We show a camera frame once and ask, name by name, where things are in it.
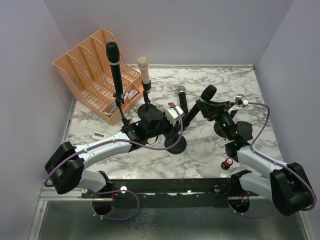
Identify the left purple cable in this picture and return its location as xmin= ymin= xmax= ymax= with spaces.
xmin=43 ymin=106 xmax=187 ymax=221

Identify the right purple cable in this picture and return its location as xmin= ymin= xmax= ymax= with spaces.
xmin=246 ymin=101 xmax=317 ymax=218

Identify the black tripod microphone stand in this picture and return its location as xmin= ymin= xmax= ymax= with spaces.
xmin=113 ymin=93 xmax=133 ymax=134

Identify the purple cable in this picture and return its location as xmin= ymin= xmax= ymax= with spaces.
xmin=43 ymin=106 xmax=187 ymax=221
xmin=246 ymin=101 xmax=317 ymax=218

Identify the red black small bottle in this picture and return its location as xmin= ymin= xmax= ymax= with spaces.
xmin=220 ymin=158 xmax=233 ymax=170

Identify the small white clip piece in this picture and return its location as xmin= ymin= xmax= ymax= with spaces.
xmin=92 ymin=132 xmax=110 ymax=141

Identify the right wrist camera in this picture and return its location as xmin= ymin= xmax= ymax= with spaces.
xmin=234 ymin=94 xmax=249 ymax=110

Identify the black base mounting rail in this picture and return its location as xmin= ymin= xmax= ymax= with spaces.
xmin=82 ymin=170 xmax=247 ymax=209

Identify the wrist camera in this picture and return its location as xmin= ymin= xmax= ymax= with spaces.
xmin=165 ymin=102 xmax=185 ymax=126
xmin=234 ymin=94 xmax=249 ymax=110

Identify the peach plastic file organizer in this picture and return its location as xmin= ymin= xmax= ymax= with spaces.
xmin=53 ymin=28 xmax=143 ymax=126

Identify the black microphone silver grille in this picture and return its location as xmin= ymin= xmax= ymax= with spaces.
xmin=177 ymin=86 xmax=188 ymax=115

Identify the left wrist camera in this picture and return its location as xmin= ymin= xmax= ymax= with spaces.
xmin=165 ymin=102 xmax=185 ymax=126

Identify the black microphone white band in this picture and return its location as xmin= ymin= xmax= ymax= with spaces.
xmin=106 ymin=41 xmax=124 ymax=97

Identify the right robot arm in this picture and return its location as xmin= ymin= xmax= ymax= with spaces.
xmin=195 ymin=100 xmax=317 ymax=216

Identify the red white staples box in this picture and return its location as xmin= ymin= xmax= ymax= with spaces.
xmin=127 ymin=88 xmax=139 ymax=100

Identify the peach pink microphone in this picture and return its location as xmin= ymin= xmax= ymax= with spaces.
xmin=137 ymin=56 xmax=150 ymax=85

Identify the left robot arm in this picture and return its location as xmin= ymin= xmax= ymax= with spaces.
xmin=44 ymin=102 xmax=184 ymax=195

